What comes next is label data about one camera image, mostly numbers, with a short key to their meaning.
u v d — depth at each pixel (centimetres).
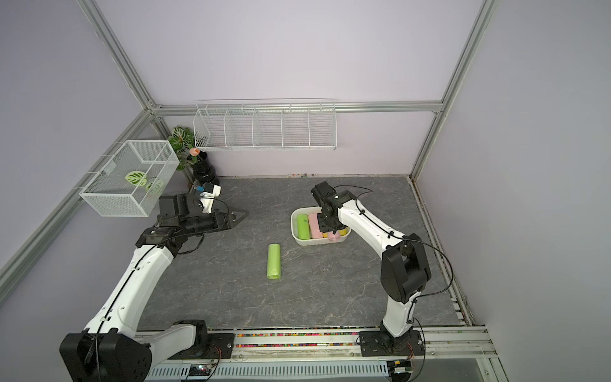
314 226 100
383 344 64
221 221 65
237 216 70
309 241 94
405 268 47
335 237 85
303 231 96
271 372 77
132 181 77
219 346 73
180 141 97
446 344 75
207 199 68
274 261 89
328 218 62
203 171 110
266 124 100
